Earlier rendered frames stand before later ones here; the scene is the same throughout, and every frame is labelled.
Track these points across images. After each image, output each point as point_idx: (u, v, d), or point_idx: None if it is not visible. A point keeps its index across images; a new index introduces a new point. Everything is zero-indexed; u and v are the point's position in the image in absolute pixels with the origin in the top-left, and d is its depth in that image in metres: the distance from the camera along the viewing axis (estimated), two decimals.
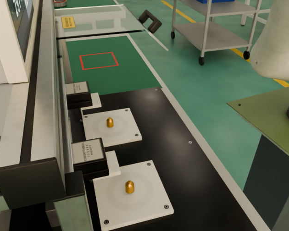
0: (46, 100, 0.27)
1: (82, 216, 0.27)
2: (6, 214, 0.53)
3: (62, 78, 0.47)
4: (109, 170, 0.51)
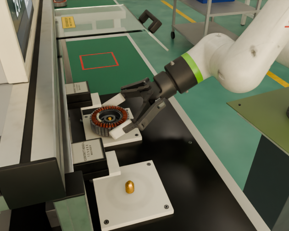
0: (46, 100, 0.27)
1: (82, 216, 0.27)
2: (6, 214, 0.53)
3: (62, 78, 0.47)
4: (109, 170, 0.51)
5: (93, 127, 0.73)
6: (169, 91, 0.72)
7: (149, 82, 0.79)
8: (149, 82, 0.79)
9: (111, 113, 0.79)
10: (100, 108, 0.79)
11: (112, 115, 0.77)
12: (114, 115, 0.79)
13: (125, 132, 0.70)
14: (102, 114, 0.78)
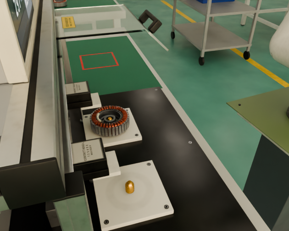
0: (46, 100, 0.27)
1: (82, 216, 0.27)
2: (6, 214, 0.53)
3: (62, 78, 0.47)
4: (109, 170, 0.51)
5: (93, 127, 0.73)
6: None
7: None
8: None
9: (111, 113, 0.79)
10: (100, 108, 0.79)
11: (112, 115, 0.77)
12: (114, 115, 0.79)
13: None
14: (102, 114, 0.78)
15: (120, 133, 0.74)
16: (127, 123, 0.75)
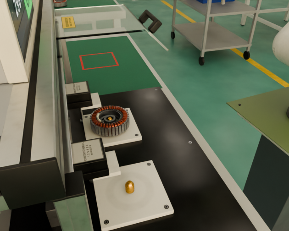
0: (46, 100, 0.27)
1: (82, 216, 0.27)
2: (6, 214, 0.53)
3: (62, 78, 0.47)
4: (109, 170, 0.51)
5: (93, 127, 0.73)
6: None
7: None
8: None
9: (111, 113, 0.79)
10: (100, 108, 0.79)
11: (112, 115, 0.77)
12: (114, 115, 0.79)
13: None
14: (102, 114, 0.78)
15: (120, 133, 0.74)
16: (127, 123, 0.75)
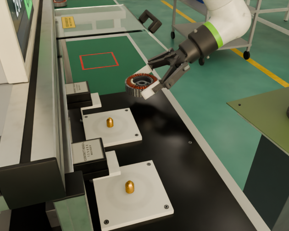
0: (46, 100, 0.27)
1: (82, 216, 0.27)
2: (6, 214, 0.53)
3: (62, 78, 0.47)
4: (109, 170, 0.51)
5: (129, 90, 0.85)
6: (194, 56, 0.83)
7: (174, 51, 0.90)
8: (174, 51, 0.90)
9: (142, 79, 0.91)
10: (132, 75, 0.90)
11: (144, 80, 0.89)
12: None
13: (154, 91, 0.82)
14: (135, 80, 0.90)
15: (152, 95, 0.85)
16: None
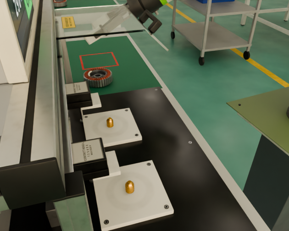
0: (46, 100, 0.27)
1: (82, 216, 0.27)
2: (6, 214, 0.53)
3: (62, 78, 0.47)
4: (109, 170, 0.51)
5: (84, 79, 1.03)
6: (136, 8, 0.86)
7: None
8: None
9: (101, 73, 1.07)
10: (94, 68, 1.08)
11: (100, 74, 1.05)
12: (103, 75, 1.07)
13: (95, 37, 0.88)
14: (95, 73, 1.07)
15: (101, 86, 1.02)
16: (107, 79, 1.02)
